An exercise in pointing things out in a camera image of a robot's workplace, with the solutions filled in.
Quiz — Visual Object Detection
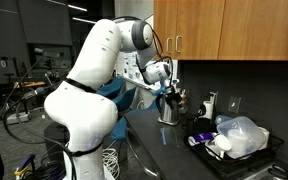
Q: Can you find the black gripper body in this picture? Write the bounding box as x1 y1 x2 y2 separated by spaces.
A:
163 84 183 105

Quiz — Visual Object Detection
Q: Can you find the blue plastic fork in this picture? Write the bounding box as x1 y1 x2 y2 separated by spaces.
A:
159 127 168 146

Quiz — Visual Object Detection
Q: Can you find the glass jar with brown contents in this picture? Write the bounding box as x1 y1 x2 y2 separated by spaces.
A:
179 89 189 113

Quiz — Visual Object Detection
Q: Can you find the stainless steel electric kettle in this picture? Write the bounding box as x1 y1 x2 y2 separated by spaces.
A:
155 94 182 124

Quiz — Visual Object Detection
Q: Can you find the black plastic utensil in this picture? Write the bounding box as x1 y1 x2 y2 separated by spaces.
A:
197 103 207 118

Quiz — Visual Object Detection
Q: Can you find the white whiteboard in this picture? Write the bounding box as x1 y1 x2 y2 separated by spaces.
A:
115 54 180 98

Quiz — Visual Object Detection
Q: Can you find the blue office chair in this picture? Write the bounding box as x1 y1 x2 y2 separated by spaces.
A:
112 87 138 113
109 99 160 143
97 77 124 100

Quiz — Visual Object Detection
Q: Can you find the white research poster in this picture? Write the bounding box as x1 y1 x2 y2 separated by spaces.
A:
122 58 143 81

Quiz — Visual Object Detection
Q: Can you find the purple and white bottle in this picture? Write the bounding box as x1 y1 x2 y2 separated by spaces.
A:
187 132 218 148

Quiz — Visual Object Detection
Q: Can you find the translucent bluish cup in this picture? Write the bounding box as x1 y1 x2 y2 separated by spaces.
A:
214 114 233 126

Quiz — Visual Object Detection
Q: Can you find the white bowl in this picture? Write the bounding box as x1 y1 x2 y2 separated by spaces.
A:
205 134 233 160

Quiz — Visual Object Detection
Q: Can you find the wooden cabinet door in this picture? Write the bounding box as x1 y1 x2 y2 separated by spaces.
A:
153 0 176 61
218 0 288 62
173 0 226 62

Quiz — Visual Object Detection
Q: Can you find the clear plastic food container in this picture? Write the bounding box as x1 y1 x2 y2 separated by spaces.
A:
216 115 268 160

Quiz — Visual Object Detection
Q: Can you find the white plastic cup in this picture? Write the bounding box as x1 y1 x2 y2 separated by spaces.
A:
226 128 252 158

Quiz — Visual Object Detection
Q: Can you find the white plastic tub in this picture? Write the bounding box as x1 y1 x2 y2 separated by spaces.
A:
257 126 271 151

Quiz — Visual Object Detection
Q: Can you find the long ceiling light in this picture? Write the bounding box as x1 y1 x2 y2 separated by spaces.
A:
72 17 102 26
67 3 88 13

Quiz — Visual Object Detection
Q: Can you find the stainless steel sink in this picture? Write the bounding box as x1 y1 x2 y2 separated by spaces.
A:
245 162 288 180

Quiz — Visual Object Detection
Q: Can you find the grey box on floor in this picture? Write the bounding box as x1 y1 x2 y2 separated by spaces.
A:
5 111 32 126

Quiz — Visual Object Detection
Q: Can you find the yellow and purple clamp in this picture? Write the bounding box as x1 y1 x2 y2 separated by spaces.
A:
13 153 37 180

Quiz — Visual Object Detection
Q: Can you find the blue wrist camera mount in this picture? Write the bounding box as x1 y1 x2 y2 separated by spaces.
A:
153 85 168 97

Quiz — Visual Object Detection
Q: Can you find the silver wall outlet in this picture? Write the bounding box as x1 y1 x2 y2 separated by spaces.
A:
228 95 242 115
208 91 219 108

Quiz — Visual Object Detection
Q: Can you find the silver cabinet handle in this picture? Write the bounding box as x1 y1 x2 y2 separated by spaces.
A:
175 35 183 54
166 37 173 54

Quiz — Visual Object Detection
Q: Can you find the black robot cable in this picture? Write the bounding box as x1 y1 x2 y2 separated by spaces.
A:
112 15 175 88

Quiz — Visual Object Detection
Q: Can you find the white cable coil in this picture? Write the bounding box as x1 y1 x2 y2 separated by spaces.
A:
102 148 121 180

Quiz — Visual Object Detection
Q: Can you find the black wire dish rack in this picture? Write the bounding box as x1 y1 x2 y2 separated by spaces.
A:
182 113 286 179

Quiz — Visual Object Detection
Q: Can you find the black cable bundle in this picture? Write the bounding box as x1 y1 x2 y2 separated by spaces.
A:
2 83 80 180

